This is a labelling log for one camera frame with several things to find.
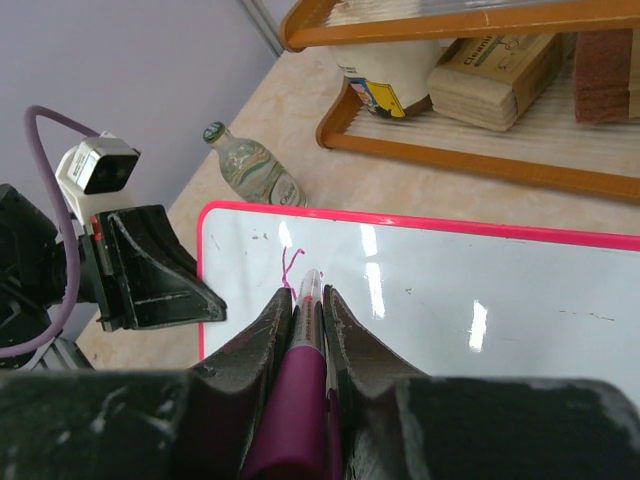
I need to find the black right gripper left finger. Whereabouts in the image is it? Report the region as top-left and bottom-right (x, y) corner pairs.
(1, 288), (293, 479)

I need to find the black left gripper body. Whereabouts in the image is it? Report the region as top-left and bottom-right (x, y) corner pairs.
(79, 211), (138, 332)

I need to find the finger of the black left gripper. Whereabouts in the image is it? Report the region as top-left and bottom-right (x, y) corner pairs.
(107, 205), (227, 330)

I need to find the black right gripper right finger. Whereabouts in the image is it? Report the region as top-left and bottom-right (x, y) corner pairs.
(323, 286), (639, 479)

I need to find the magenta capped whiteboard marker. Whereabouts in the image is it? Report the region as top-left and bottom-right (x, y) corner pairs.
(239, 269), (344, 479)

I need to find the pink framed whiteboard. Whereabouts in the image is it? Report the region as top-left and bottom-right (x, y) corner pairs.
(197, 201), (639, 397)

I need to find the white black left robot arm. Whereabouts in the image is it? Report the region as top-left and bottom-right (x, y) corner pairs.
(1, 184), (227, 347)

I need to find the clear glass bottle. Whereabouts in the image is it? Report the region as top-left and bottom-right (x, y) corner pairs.
(203, 121), (307, 207)

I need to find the wooden two-tier shelf rack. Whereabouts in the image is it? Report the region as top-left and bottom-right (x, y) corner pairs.
(280, 1), (639, 204)

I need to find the tan sponge block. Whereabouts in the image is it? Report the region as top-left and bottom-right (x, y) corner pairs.
(428, 33), (576, 132)

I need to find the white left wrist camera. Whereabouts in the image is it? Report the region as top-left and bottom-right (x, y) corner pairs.
(55, 132), (140, 232)

